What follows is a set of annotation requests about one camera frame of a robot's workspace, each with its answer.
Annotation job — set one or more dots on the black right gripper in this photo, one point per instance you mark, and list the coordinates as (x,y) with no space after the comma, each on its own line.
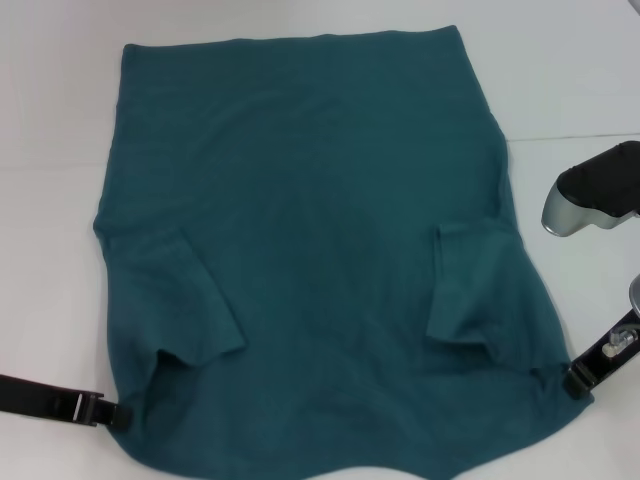
(610,365)

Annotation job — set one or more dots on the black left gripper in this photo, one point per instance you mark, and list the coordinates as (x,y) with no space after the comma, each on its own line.
(45,400)

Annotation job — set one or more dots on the teal blue shirt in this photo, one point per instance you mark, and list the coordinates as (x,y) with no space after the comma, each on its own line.
(325,200)

